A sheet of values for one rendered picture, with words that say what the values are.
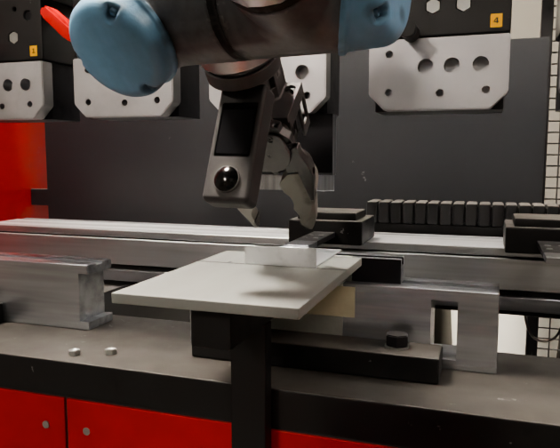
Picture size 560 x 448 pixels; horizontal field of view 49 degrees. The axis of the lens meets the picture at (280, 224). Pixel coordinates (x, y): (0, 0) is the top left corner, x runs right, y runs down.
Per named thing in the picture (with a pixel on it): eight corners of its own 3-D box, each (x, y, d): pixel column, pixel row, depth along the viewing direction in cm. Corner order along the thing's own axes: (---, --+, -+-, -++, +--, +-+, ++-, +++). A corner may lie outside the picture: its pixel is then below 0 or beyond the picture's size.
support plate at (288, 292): (111, 303, 56) (110, 292, 56) (227, 257, 81) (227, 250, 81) (299, 320, 50) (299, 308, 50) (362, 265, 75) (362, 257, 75)
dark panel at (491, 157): (49, 244, 153) (42, 65, 148) (54, 244, 155) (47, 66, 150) (538, 273, 117) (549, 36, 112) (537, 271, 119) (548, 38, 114)
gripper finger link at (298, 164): (329, 188, 64) (293, 124, 59) (326, 199, 63) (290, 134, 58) (290, 196, 67) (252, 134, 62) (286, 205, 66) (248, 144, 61)
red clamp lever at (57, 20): (41, 1, 78) (92, 48, 76) (61, 8, 82) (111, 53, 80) (34, 12, 78) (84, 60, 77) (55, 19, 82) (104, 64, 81)
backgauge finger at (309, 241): (254, 257, 84) (253, 220, 84) (307, 234, 109) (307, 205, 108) (339, 261, 81) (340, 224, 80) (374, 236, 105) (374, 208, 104)
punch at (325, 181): (256, 189, 79) (256, 116, 78) (261, 188, 81) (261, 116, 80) (332, 191, 76) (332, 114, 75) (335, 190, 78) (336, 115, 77)
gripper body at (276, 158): (314, 127, 67) (292, 27, 59) (296, 180, 61) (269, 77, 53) (249, 128, 69) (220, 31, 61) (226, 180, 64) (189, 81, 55)
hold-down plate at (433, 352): (190, 356, 76) (190, 332, 76) (209, 344, 82) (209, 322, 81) (438, 386, 67) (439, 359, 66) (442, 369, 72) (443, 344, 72)
